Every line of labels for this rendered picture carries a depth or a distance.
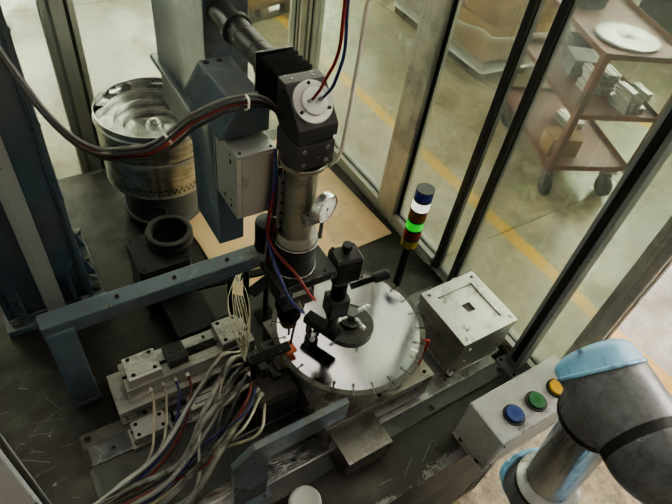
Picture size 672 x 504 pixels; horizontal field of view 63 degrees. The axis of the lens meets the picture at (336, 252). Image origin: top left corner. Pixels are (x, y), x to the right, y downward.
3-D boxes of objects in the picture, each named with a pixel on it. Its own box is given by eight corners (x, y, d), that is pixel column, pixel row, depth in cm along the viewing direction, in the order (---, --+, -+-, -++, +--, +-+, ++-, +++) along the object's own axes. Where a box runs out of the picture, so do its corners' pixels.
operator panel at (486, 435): (532, 385, 144) (555, 354, 133) (562, 419, 138) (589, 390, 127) (451, 432, 132) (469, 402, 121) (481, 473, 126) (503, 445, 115)
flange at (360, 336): (315, 325, 124) (316, 318, 122) (346, 298, 130) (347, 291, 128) (352, 354, 120) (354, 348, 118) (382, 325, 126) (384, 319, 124)
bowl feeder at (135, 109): (193, 165, 189) (185, 68, 163) (230, 221, 172) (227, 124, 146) (101, 187, 175) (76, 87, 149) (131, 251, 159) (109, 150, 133)
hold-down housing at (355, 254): (342, 300, 114) (357, 231, 99) (351, 317, 111) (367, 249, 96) (317, 307, 112) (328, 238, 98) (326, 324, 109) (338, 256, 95)
